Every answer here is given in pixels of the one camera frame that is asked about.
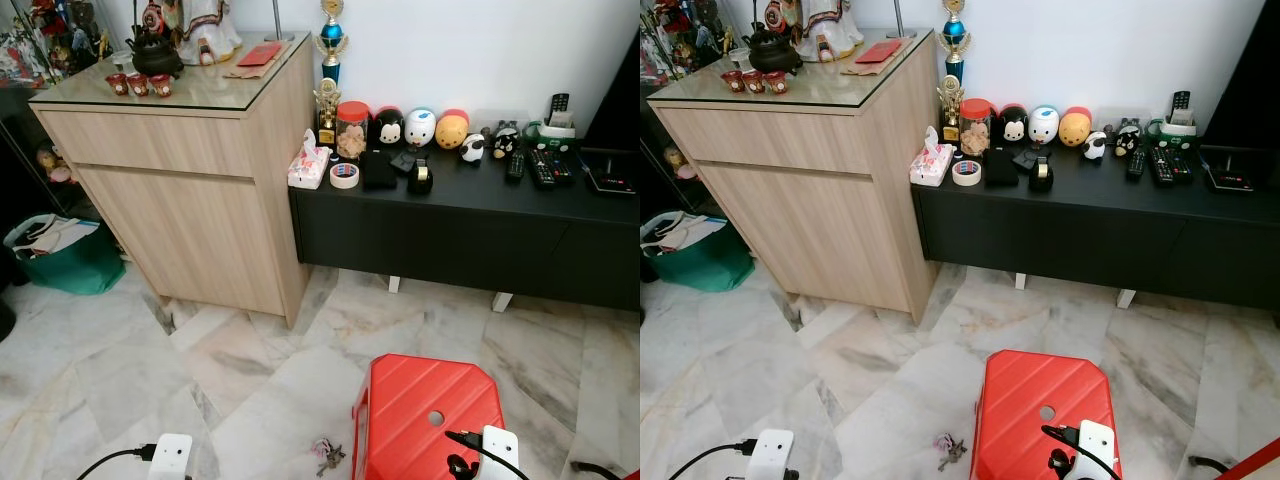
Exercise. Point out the bunch of keys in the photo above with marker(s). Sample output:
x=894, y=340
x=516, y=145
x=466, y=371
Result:
x=948, y=450
x=325, y=455

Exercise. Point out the red plastic stool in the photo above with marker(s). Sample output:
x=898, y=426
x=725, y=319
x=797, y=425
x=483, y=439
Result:
x=420, y=395
x=1040, y=390

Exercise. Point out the black table leg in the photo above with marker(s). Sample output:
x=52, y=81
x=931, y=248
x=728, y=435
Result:
x=590, y=468
x=1208, y=463

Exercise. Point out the marble table with red edge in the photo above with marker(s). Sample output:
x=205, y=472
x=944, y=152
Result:
x=1262, y=462

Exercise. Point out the black low tv console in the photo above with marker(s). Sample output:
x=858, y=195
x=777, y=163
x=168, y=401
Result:
x=460, y=235
x=1090, y=235

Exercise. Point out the black tape dispenser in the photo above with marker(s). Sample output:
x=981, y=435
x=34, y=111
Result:
x=420, y=178
x=1041, y=176

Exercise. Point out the black pouch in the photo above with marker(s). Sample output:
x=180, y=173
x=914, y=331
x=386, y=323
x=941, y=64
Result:
x=1001, y=170
x=379, y=172

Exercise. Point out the white tape roll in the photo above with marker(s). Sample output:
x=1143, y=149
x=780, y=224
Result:
x=966, y=174
x=345, y=177

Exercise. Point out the black remote control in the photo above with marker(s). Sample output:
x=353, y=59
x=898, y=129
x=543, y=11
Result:
x=1137, y=164
x=1162, y=166
x=1184, y=165
x=541, y=168
x=563, y=167
x=516, y=166

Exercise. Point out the small black wallet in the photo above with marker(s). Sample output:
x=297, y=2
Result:
x=407, y=160
x=1029, y=158

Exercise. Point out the green shopping bag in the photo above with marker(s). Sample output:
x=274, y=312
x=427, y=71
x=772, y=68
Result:
x=700, y=262
x=70, y=265

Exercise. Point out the small white black plush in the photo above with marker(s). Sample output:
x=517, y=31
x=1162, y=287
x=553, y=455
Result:
x=1096, y=146
x=473, y=149

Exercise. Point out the flat black device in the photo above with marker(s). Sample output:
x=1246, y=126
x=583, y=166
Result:
x=1230, y=178
x=610, y=180

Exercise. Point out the white pink tissue pack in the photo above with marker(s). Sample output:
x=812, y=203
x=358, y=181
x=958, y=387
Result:
x=307, y=165
x=930, y=163

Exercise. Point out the black penguin plush toy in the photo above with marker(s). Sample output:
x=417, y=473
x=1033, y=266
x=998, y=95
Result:
x=1128, y=137
x=505, y=140

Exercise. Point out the yellow bear plush toy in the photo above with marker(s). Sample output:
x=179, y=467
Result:
x=1075, y=128
x=452, y=131

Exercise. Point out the white duck plush toy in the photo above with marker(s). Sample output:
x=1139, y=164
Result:
x=421, y=128
x=1044, y=126

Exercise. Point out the black mouse plush toy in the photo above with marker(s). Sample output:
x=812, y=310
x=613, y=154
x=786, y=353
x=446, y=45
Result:
x=1013, y=126
x=388, y=128

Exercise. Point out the red lidded snack jar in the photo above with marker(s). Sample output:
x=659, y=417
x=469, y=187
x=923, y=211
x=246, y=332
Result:
x=352, y=135
x=975, y=132

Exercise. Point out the green white holder basket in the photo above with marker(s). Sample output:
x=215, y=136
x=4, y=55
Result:
x=550, y=135
x=1172, y=133

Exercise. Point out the light wooden cabinet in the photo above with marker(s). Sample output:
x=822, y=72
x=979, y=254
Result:
x=190, y=210
x=810, y=205

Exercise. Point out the small gold trophy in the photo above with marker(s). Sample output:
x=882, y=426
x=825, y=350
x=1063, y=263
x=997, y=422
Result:
x=950, y=107
x=326, y=110

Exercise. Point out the black television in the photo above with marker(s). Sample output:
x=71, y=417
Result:
x=1245, y=80
x=618, y=100

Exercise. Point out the tall blue gold trophy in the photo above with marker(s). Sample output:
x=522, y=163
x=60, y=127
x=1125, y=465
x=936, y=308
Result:
x=955, y=42
x=332, y=45

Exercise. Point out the red envelope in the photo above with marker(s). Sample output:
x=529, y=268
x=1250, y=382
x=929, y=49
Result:
x=260, y=55
x=878, y=52

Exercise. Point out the small red cup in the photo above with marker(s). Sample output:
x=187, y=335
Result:
x=117, y=84
x=161, y=86
x=732, y=81
x=754, y=82
x=777, y=83
x=138, y=85

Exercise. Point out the glass display case with figures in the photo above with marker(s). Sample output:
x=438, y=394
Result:
x=680, y=32
x=45, y=35

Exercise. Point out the white robed figurine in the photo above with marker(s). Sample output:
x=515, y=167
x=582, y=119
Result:
x=205, y=30
x=825, y=28

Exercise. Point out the black iron teapot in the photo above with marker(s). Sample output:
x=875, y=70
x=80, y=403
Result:
x=156, y=55
x=775, y=52

